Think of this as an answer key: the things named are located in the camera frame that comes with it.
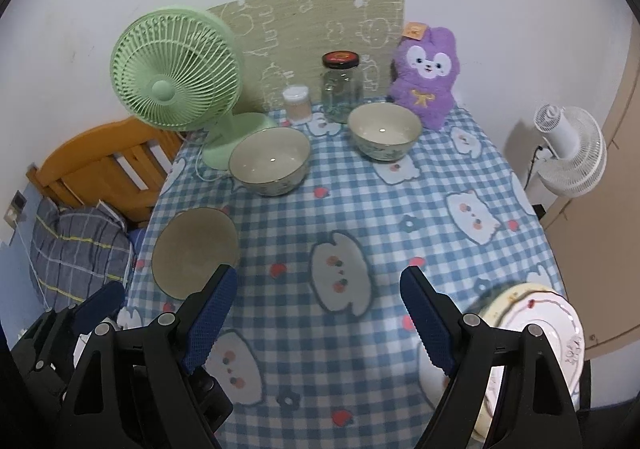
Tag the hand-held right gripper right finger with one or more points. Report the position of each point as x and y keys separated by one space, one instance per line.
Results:
x=431 y=329

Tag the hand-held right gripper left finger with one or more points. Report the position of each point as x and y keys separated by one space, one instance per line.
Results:
x=210 y=324

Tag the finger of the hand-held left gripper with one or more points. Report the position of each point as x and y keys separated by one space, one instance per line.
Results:
x=217 y=404
x=102 y=299

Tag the dark blue flower bowl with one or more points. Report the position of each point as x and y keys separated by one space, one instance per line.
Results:
x=192 y=249

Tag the pink flower plate brown rim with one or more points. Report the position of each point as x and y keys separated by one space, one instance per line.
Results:
x=550 y=319

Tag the blue leaf pattern bowl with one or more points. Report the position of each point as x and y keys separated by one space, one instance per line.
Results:
x=385 y=129
x=270 y=156

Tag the grey striped pillow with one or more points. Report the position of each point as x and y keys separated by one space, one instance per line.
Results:
x=80 y=244

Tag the blue checkered tablecloth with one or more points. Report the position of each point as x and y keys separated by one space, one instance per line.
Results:
x=350 y=189

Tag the beige door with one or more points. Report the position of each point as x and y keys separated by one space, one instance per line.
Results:
x=615 y=229

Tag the white fan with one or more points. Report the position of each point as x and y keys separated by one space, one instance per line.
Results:
x=575 y=154

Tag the green desk fan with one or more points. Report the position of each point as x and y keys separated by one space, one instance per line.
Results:
x=165 y=79

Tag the cotton swab container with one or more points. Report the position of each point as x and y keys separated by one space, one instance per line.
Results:
x=296 y=106

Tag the purple plush bunny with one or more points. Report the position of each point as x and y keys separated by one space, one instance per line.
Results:
x=425 y=89

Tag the glass jar with lid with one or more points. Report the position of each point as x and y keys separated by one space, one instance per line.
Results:
x=341 y=89

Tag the wall switch panel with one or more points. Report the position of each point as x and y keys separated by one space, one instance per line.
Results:
x=18 y=201

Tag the green cartoon wall mat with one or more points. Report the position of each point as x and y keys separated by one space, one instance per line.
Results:
x=300 y=29

